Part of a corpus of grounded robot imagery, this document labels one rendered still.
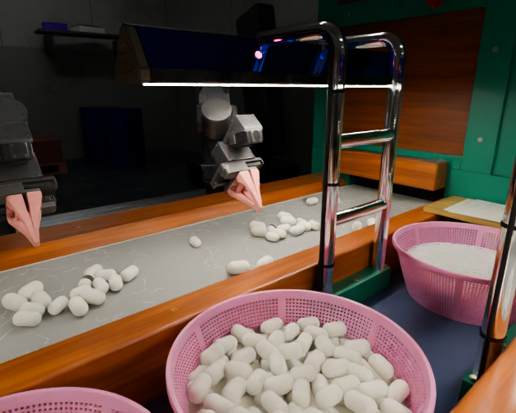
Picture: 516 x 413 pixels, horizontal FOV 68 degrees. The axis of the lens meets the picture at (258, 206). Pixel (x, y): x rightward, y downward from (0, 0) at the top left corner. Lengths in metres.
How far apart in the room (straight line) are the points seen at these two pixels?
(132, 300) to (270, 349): 0.23
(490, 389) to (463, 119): 0.75
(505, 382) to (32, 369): 0.46
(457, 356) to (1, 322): 0.62
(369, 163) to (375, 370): 0.74
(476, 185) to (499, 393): 0.69
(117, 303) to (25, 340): 0.12
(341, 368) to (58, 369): 0.29
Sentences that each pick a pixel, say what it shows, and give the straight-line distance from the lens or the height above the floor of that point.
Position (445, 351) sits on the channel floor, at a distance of 0.64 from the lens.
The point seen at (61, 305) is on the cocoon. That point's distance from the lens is 0.60.
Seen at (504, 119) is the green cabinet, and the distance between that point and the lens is 1.05.
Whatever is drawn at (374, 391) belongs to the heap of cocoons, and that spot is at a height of 0.74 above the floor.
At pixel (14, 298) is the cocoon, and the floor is 0.76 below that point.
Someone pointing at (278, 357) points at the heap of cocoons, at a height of 0.74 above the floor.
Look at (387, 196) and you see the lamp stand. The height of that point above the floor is 0.86.
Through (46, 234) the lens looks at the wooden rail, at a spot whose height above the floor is 0.76.
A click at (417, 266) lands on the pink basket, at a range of 0.69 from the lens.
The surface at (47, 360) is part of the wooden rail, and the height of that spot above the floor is 0.76.
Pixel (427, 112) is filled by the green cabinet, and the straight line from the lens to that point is 1.12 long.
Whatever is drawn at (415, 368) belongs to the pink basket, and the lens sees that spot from 0.46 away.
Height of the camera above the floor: 1.03
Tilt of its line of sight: 17 degrees down
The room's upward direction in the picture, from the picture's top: straight up
